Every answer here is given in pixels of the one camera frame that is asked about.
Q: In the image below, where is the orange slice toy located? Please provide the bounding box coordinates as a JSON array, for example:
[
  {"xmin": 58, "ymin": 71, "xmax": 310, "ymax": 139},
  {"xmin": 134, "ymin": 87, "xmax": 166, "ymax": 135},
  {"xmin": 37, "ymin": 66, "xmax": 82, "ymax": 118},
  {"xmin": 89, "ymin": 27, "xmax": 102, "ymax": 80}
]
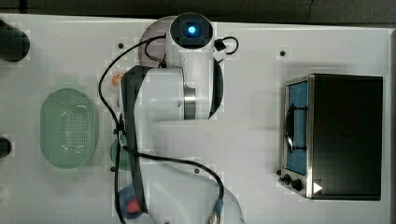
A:
[{"xmin": 112, "ymin": 74, "xmax": 123, "ymax": 87}]

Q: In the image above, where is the black cylinder lower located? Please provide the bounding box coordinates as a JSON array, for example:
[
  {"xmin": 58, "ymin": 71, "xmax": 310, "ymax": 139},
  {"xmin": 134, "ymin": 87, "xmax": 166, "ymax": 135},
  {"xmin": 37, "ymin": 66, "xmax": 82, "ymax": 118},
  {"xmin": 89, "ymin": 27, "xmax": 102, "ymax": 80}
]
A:
[{"xmin": 0, "ymin": 137, "xmax": 12, "ymax": 158}]

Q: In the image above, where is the grey round plate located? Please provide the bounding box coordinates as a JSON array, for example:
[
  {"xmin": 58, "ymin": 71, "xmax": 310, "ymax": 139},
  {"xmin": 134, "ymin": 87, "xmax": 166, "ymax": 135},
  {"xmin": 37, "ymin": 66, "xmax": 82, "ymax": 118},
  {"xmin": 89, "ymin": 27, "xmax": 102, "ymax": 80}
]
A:
[{"xmin": 138, "ymin": 16, "xmax": 175, "ymax": 67}]

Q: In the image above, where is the red strawberry in bowl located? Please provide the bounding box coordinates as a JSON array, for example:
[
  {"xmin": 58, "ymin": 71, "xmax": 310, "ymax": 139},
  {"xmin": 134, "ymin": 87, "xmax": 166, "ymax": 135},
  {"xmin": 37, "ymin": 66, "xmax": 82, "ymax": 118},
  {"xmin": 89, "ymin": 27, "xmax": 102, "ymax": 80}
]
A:
[{"xmin": 126, "ymin": 199, "xmax": 140, "ymax": 214}]

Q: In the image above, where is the black cylinder upper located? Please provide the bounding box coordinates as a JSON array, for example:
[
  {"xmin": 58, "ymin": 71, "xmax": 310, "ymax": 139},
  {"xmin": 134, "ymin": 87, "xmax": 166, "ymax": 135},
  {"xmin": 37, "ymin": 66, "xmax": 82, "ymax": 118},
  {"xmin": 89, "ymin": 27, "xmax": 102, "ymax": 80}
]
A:
[{"xmin": 0, "ymin": 21, "xmax": 30, "ymax": 63}]

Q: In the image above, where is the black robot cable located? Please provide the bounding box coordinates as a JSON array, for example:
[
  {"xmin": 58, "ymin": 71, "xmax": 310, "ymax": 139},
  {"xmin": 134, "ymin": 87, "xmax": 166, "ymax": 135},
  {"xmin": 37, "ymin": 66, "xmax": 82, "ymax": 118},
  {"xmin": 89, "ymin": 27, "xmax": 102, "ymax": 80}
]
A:
[{"xmin": 98, "ymin": 35, "xmax": 225, "ymax": 224}]

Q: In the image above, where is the black cylinder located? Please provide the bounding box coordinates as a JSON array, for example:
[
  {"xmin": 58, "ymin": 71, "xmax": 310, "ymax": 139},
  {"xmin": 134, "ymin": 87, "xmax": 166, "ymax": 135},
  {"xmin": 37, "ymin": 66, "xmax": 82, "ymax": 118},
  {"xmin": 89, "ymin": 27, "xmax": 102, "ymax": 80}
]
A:
[
  {"xmin": 0, "ymin": 137, "xmax": 12, "ymax": 158},
  {"xmin": 0, "ymin": 21, "xmax": 30, "ymax": 63}
]

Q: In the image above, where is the black toaster oven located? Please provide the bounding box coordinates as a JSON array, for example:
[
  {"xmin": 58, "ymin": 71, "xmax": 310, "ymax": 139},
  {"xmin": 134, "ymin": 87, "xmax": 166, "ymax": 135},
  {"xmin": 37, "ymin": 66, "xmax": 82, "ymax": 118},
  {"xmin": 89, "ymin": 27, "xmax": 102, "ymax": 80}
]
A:
[{"xmin": 276, "ymin": 74, "xmax": 383, "ymax": 201}]

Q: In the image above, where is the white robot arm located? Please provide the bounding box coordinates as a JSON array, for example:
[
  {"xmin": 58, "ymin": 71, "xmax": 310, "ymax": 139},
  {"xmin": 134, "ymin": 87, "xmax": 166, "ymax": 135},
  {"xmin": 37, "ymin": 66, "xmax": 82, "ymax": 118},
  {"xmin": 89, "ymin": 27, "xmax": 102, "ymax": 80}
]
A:
[{"xmin": 117, "ymin": 12, "xmax": 245, "ymax": 224}]

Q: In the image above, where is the blue bowl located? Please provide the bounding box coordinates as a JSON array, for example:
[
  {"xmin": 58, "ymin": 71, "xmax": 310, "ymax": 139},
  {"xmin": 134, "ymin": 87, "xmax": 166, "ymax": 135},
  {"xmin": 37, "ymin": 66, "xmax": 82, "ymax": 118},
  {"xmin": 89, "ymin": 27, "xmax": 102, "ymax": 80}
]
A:
[{"xmin": 119, "ymin": 185, "xmax": 143, "ymax": 219}]

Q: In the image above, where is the green cup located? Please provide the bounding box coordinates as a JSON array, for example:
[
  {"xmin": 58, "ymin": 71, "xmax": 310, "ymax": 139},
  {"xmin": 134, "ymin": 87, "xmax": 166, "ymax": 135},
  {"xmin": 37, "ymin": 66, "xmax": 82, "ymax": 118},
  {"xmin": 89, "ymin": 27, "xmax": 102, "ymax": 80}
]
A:
[{"xmin": 109, "ymin": 139, "xmax": 131, "ymax": 171}]

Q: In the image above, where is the green perforated colander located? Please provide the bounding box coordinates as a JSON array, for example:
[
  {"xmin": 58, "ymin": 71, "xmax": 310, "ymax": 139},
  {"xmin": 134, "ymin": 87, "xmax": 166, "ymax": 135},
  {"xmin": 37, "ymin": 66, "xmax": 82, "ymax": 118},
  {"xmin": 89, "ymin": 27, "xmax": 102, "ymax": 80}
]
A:
[{"xmin": 40, "ymin": 88, "xmax": 99, "ymax": 169}]

